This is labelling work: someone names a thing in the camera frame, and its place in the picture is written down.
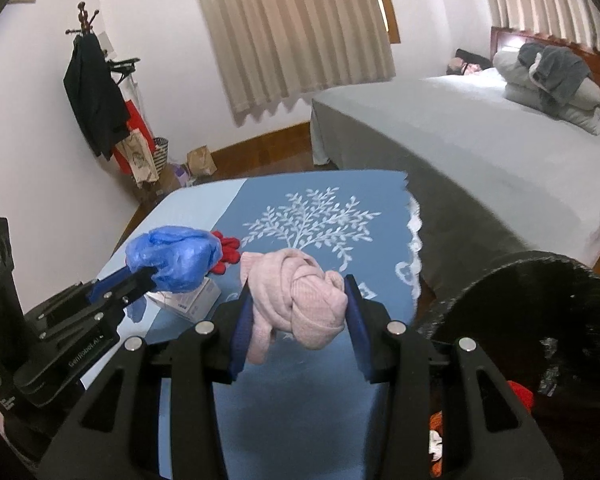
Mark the orange knitted cloth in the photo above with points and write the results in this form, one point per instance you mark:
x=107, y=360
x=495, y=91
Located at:
x=436, y=421

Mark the blue tree-print tablecloth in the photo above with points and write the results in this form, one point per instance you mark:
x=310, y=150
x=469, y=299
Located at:
x=290, y=410

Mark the white cardboard box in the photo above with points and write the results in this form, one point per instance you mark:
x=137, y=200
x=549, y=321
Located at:
x=190, y=302

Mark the brown paper bag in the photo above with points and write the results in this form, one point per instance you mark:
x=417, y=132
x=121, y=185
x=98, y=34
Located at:
x=202, y=160

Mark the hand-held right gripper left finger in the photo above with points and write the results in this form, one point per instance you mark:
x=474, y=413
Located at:
x=242, y=330

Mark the black trash bin with liner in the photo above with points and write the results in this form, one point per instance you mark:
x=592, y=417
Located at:
x=530, y=310

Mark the pink knitted cloth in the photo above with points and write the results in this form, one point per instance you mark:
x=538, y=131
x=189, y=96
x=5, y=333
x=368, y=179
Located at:
x=300, y=300

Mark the blue plastic glove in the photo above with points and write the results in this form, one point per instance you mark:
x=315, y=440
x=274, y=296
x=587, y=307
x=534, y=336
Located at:
x=180, y=260

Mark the white wall plate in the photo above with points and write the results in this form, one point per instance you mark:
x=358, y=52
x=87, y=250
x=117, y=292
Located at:
x=107, y=45

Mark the wooden window frame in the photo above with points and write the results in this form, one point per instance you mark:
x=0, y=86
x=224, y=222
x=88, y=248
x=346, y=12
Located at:
x=387, y=5

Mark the brown cardboard box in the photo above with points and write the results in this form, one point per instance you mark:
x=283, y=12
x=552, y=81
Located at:
x=162, y=185

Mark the grey pillows and blanket pile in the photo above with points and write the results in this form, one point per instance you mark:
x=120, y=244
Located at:
x=520, y=90

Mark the wide beige curtain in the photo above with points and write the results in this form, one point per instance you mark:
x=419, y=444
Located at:
x=290, y=35

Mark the black coat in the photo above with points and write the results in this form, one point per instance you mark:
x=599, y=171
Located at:
x=95, y=105

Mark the red bag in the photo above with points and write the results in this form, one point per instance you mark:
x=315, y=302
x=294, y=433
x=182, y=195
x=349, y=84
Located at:
x=135, y=115

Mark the brown wooden headboard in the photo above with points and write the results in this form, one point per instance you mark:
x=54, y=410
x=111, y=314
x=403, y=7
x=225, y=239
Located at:
x=505, y=40

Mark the purple plastic item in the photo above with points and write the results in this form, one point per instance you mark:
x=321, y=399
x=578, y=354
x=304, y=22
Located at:
x=182, y=175

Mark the bed with grey sheet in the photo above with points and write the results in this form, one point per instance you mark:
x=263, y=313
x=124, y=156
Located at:
x=455, y=150

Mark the striped basket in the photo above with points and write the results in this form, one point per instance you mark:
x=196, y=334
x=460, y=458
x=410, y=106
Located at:
x=161, y=152

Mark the dark grey blanket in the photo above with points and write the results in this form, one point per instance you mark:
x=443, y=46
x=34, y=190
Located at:
x=560, y=70

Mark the black and pink bag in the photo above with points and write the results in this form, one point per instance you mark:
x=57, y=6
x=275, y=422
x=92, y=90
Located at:
x=467, y=57

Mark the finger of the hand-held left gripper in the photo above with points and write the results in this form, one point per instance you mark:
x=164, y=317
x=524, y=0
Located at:
x=107, y=282
x=135, y=286

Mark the red knitted glove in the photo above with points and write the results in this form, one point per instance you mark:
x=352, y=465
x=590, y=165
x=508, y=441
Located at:
x=227, y=257

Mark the beige canvas tote bag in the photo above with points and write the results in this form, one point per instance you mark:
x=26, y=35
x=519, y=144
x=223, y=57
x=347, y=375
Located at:
x=140, y=160

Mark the black clothes hanger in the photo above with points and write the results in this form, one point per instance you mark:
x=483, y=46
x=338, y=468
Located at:
x=125, y=64

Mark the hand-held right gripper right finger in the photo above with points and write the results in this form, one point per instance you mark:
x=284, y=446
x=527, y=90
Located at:
x=357, y=330

